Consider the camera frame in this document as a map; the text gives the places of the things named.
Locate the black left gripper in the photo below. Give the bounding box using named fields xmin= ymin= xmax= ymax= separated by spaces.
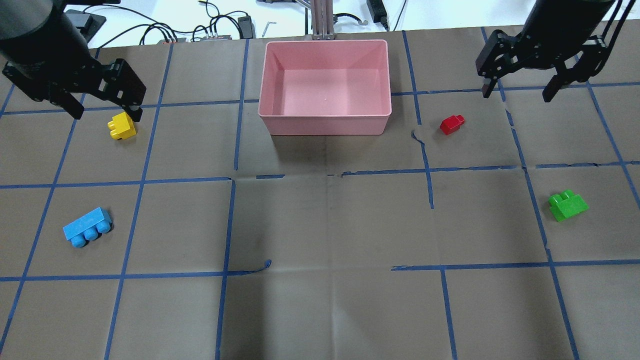
xmin=2 ymin=55 xmax=147 ymax=123

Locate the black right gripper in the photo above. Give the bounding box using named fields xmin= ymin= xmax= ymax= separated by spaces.
xmin=475 ymin=29 xmax=609 ymax=103

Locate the yellow toy block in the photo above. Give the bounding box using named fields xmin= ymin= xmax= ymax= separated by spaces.
xmin=107 ymin=112 xmax=137 ymax=141

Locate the blue toy block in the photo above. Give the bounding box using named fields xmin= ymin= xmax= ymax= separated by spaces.
xmin=62 ymin=207 xmax=113 ymax=248

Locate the green toy block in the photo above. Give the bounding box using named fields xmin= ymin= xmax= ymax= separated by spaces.
xmin=547 ymin=189 xmax=590 ymax=223

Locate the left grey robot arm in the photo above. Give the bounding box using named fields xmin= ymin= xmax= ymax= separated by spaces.
xmin=0 ymin=0 xmax=147 ymax=122

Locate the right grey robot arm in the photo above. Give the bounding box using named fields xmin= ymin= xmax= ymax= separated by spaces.
xmin=475 ymin=0 xmax=635 ymax=103

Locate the pink plastic box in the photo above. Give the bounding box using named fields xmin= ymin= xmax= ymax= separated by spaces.
xmin=258 ymin=39 xmax=393 ymax=136

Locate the red toy block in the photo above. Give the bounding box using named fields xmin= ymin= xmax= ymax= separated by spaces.
xmin=439 ymin=114 xmax=466 ymax=136

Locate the black power adapter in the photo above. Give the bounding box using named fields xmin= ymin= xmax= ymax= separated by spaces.
xmin=237 ymin=15 xmax=255 ymax=39

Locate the aluminium frame post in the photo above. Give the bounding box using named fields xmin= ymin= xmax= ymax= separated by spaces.
xmin=309 ymin=0 xmax=335 ymax=40

